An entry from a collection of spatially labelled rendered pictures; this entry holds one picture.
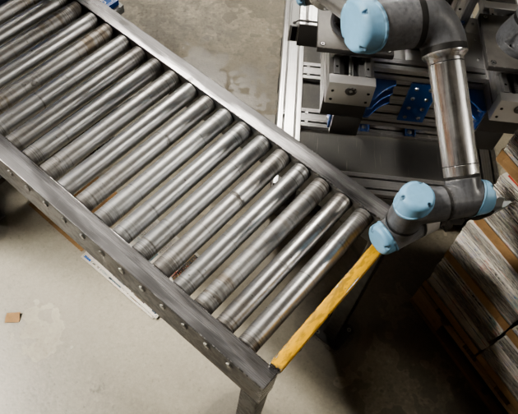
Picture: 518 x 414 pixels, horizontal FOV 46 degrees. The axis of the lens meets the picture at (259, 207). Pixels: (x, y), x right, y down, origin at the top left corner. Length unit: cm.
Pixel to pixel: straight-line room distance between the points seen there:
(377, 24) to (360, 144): 113
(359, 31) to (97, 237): 73
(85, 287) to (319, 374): 87
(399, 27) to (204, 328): 74
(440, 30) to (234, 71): 161
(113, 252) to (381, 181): 117
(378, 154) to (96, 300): 117
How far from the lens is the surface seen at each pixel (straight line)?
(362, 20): 129
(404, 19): 131
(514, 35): 194
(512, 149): 161
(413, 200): 126
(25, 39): 186
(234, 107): 163
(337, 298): 135
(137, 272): 138
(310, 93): 250
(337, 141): 236
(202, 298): 134
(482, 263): 187
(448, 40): 135
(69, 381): 216
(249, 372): 129
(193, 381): 211
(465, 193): 133
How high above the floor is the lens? 204
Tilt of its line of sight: 58 degrees down
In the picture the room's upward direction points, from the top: 8 degrees clockwise
